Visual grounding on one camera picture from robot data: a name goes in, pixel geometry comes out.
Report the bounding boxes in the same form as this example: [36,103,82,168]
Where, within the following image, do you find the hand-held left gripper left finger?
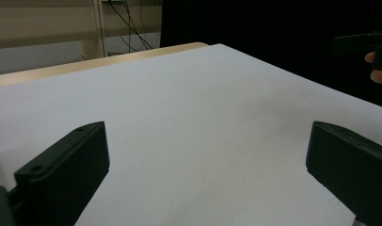
[13,121,111,226]

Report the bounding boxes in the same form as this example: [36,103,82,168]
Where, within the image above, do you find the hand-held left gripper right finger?
[305,121,382,226]

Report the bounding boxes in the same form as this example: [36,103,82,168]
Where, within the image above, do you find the black curtain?
[159,0,382,110]

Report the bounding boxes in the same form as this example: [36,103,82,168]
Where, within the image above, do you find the thin dark cable on post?
[97,0,106,58]

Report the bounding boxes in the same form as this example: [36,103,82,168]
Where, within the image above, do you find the thin black cable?
[120,0,140,54]

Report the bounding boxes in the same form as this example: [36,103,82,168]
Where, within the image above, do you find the beige shelf frame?
[0,0,164,60]

